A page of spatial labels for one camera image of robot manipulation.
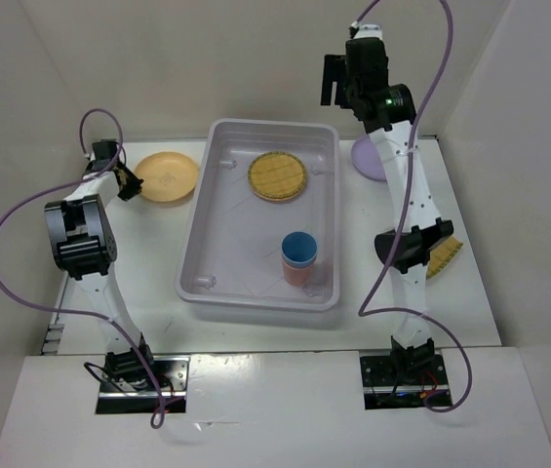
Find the purple plastic plate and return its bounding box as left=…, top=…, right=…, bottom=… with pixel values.
left=350, top=136, right=387, bottom=182

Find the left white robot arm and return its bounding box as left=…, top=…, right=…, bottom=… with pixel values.
left=44, top=139, right=158, bottom=391

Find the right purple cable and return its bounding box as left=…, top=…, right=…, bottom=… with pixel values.
left=352, top=0, right=475, bottom=413

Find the grey plastic bin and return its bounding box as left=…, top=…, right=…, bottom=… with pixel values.
left=175, top=119, right=340, bottom=312

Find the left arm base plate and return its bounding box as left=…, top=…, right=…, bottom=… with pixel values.
left=84, top=356, right=190, bottom=415

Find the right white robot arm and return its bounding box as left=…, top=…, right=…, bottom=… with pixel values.
left=320, top=20, right=453, bottom=383

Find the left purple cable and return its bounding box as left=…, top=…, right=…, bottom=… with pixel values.
left=0, top=107, right=183, bottom=430

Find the rectangular bamboo tray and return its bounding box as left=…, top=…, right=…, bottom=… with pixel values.
left=426, top=236, right=463, bottom=280

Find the purple cable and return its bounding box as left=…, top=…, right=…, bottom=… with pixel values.
left=0, top=107, right=183, bottom=430
left=352, top=0, right=475, bottom=413

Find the round bamboo tray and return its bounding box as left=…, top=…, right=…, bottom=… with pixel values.
left=247, top=151, right=308, bottom=203

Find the pink plastic cup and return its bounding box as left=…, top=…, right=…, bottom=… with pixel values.
left=282, top=255, right=316, bottom=287

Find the orange plastic plate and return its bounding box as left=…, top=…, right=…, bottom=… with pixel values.
left=134, top=151, right=200, bottom=203

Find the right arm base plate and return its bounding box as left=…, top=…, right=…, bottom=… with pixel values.
left=359, top=351, right=453, bottom=410

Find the blue plastic cup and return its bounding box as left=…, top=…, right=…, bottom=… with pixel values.
left=281, top=231, right=318, bottom=269

